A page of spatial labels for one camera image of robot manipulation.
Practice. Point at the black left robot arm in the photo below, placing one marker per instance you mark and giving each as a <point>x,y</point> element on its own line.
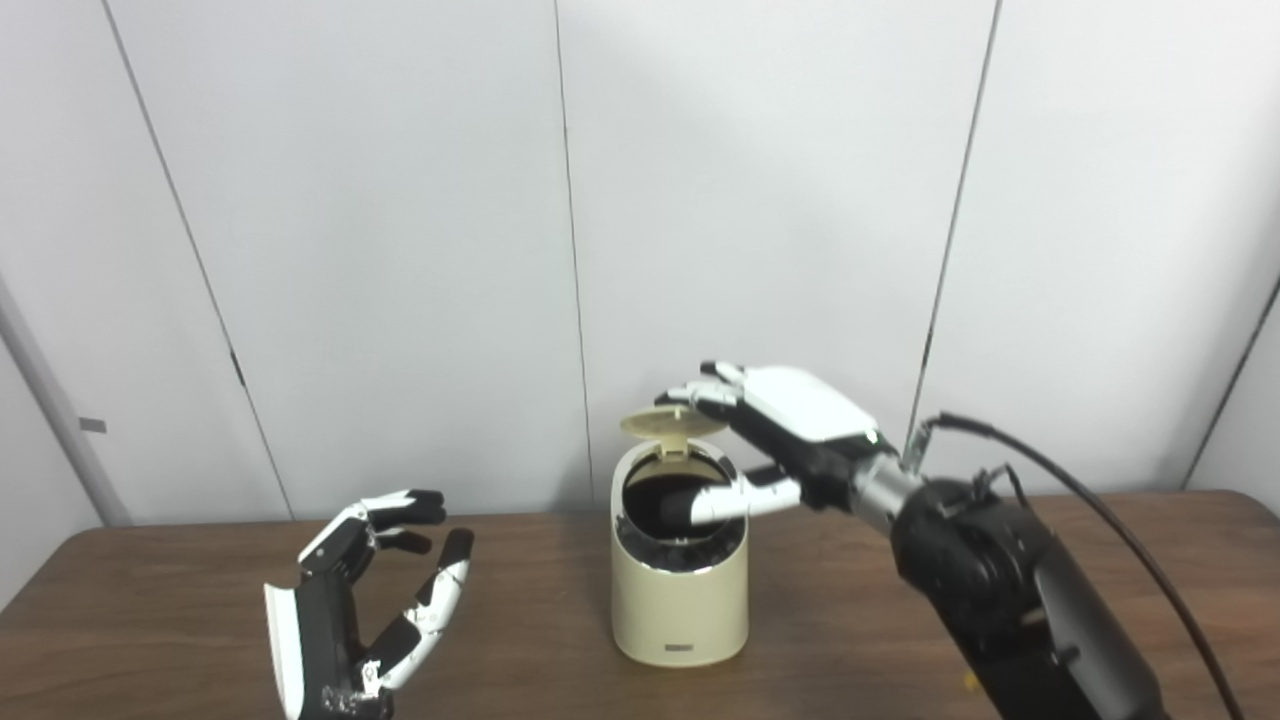
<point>350,718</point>

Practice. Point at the cream-colored desktop bin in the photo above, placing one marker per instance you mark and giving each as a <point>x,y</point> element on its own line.
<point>680,610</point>

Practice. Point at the gray wall corner post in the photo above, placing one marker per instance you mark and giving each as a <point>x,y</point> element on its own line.
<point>60,420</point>

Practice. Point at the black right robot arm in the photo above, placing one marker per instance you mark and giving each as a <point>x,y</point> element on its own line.
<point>1010,590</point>

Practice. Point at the cream round bin lid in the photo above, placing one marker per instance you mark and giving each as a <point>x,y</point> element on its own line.
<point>665,425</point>

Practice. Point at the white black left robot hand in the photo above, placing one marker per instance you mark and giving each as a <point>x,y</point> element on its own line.
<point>325,630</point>

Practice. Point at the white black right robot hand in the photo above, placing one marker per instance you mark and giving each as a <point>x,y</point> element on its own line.
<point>810,410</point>

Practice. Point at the black bin liner bag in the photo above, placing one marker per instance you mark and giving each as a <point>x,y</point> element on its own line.
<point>680,555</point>

